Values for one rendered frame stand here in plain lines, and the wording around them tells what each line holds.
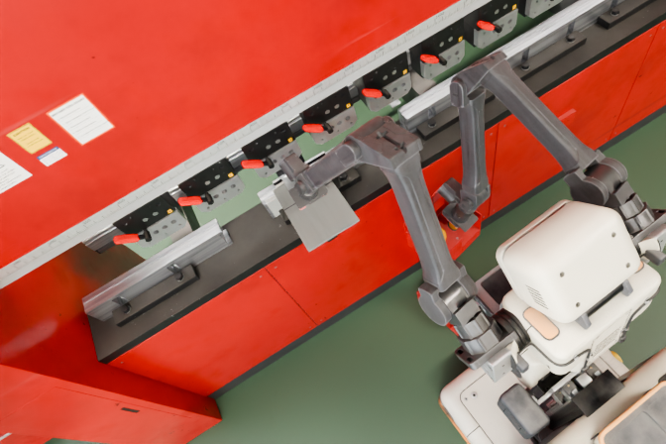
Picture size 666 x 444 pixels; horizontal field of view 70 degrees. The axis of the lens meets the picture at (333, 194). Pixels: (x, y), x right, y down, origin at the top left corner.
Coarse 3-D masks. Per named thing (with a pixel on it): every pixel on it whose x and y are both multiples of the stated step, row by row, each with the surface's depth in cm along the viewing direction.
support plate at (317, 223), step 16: (336, 192) 149; (288, 208) 150; (304, 208) 148; (320, 208) 147; (336, 208) 146; (304, 224) 145; (320, 224) 144; (336, 224) 143; (352, 224) 142; (304, 240) 143; (320, 240) 141
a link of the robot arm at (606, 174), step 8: (592, 168) 105; (600, 168) 104; (608, 168) 104; (592, 176) 103; (600, 176) 102; (608, 176) 102; (616, 176) 103; (608, 184) 102; (616, 184) 103; (624, 184) 102; (616, 192) 101; (624, 192) 102; (632, 192) 103; (608, 200) 103; (616, 200) 101; (624, 200) 101
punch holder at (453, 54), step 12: (456, 24) 138; (432, 36) 136; (444, 36) 139; (456, 36) 141; (420, 48) 139; (432, 48) 140; (444, 48) 143; (456, 48) 145; (420, 60) 144; (456, 60) 149; (420, 72) 150; (432, 72) 148
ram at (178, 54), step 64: (0, 0) 79; (64, 0) 84; (128, 0) 89; (192, 0) 95; (256, 0) 102; (320, 0) 110; (384, 0) 119; (448, 0) 130; (0, 64) 86; (64, 64) 92; (128, 64) 98; (192, 64) 106; (256, 64) 114; (320, 64) 124; (0, 128) 95; (128, 128) 109; (192, 128) 118; (64, 192) 113; (128, 192) 123; (0, 256) 117
